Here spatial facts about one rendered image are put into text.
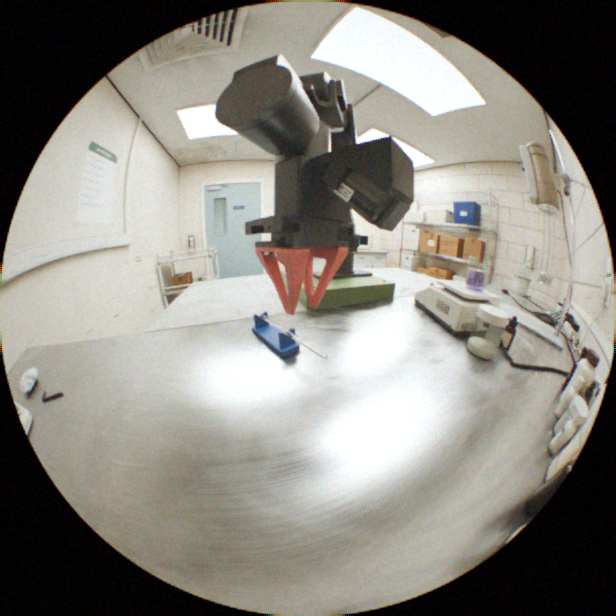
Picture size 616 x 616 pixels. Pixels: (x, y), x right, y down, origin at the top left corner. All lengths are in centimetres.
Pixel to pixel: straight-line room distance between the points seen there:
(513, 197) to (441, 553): 297
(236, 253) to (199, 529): 307
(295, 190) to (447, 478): 27
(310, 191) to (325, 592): 29
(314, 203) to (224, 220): 297
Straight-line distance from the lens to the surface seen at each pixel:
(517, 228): 287
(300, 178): 15
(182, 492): 19
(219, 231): 311
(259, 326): 32
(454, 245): 271
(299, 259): 15
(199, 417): 21
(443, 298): 43
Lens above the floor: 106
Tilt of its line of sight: 22 degrees down
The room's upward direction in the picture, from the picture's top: straight up
